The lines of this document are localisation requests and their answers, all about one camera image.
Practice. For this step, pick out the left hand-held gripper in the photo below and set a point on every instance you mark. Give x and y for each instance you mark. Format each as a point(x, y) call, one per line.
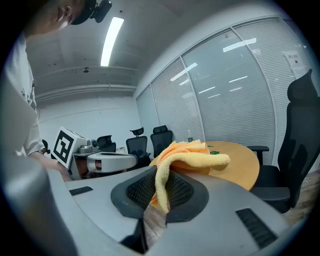
point(63, 146)

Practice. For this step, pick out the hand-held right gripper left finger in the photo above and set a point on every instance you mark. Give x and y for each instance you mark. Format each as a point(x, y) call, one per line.
point(100, 192)

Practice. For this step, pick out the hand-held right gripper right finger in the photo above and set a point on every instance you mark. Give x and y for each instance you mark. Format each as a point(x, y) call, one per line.
point(220, 220)

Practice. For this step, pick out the orange-yellow cleaning cloth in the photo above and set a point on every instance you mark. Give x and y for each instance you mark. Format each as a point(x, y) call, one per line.
point(190, 156)

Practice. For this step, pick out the person's left forearm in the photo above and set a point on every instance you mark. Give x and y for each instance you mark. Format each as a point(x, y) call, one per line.
point(52, 165)

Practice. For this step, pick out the person's left hand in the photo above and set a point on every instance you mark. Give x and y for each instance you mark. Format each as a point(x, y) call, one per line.
point(94, 165)

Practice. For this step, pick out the clear plastic water bottle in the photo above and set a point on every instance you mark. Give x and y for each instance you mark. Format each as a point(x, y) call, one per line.
point(190, 137)

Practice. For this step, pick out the round ceiling detector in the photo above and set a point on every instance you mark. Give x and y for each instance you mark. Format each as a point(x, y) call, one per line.
point(86, 70)

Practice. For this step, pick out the black office chair with armrests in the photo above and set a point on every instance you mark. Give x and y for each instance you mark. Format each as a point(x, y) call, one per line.
point(295, 140)

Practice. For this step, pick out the person's white t-shirt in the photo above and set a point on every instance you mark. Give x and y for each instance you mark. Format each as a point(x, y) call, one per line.
point(22, 100)

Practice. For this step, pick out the long ceiling light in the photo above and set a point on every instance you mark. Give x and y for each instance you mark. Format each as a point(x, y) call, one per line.
point(112, 41)

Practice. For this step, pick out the person's head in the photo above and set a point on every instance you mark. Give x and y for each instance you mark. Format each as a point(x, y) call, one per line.
point(50, 15)

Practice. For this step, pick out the paper sign on glass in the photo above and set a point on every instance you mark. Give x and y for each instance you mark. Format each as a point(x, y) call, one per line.
point(295, 63)

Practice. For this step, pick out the black head-worn camera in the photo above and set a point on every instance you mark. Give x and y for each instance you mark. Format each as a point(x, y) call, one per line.
point(102, 10)

